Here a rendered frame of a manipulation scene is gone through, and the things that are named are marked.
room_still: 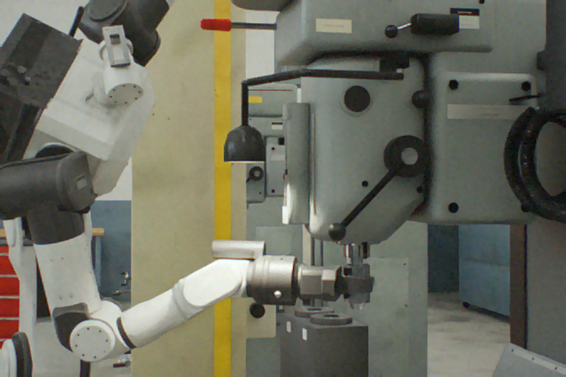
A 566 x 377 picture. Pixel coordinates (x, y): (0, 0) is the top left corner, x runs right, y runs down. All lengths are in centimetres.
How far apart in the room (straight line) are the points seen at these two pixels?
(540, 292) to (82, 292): 85
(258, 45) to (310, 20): 936
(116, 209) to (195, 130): 729
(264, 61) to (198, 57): 753
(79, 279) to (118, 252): 892
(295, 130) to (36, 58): 52
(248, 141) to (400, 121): 26
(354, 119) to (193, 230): 184
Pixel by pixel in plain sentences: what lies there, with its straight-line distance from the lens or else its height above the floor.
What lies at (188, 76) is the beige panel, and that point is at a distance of 323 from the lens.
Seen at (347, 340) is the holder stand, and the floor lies 109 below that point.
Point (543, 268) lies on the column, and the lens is 171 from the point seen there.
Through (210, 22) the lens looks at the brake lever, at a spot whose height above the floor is 170.
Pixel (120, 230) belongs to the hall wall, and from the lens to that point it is 1048.
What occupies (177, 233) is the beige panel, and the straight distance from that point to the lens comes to 321.
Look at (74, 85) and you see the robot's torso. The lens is 168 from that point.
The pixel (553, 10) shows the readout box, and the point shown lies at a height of 166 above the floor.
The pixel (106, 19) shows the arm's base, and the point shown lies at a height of 173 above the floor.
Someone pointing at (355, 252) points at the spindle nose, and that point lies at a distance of 152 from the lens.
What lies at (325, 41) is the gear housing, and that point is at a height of 164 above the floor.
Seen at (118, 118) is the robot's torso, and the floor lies 153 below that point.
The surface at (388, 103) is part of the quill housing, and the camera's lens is 146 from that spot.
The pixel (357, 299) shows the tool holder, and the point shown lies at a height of 121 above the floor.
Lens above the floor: 141
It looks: level
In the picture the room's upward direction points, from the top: straight up
